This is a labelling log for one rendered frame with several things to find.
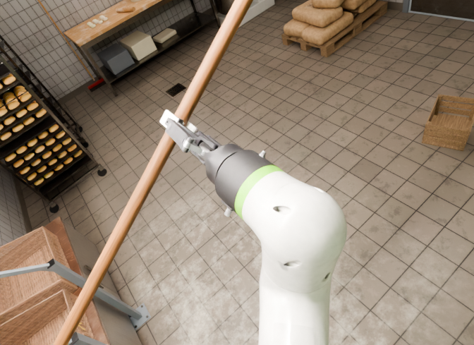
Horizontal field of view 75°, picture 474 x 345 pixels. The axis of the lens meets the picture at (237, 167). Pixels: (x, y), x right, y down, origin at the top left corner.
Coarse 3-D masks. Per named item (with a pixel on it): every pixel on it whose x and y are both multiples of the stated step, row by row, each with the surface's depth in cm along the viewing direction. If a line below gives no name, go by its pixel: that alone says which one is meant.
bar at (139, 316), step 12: (48, 264) 162; (60, 264) 167; (0, 276) 148; (72, 276) 173; (108, 300) 199; (120, 300) 211; (132, 312) 219; (144, 312) 231; (72, 336) 132; (84, 336) 137
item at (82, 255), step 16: (48, 224) 238; (64, 224) 240; (64, 240) 223; (80, 240) 248; (80, 256) 222; (96, 256) 254; (80, 272) 200; (80, 288) 192; (112, 288) 234; (96, 304) 187; (96, 320) 175; (112, 320) 192; (128, 320) 216; (96, 336) 169; (112, 336) 176; (128, 336) 197
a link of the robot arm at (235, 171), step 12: (240, 156) 45; (252, 156) 45; (264, 156) 46; (228, 168) 44; (240, 168) 43; (252, 168) 43; (216, 180) 46; (228, 180) 44; (240, 180) 42; (216, 192) 47; (228, 192) 44; (228, 204) 45; (228, 216) 48
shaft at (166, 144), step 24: (240, 0) 57; (240, 24) 59; (216, 48) 58; (192, 96) 60; (168, 144) 62; (144, 192) 64; (120, 240) 66; (96, 264) 68; (96, 288) 69; (72, 312) 70
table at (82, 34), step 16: (128, 0) 477; (144, 0) 453; (160, 0) 443; (192, 0) 545; (96, 16) 467; (112, 16) 444; (128, 16) 428; (192, 16) 544; (208, 16) 523; (64, 32) 457; (80, 32) 434; (96, 32) 415; (112, 32) 429; (176, 32) 514; (160, 48) 490; (96, 64) 435; (112, 80) 461
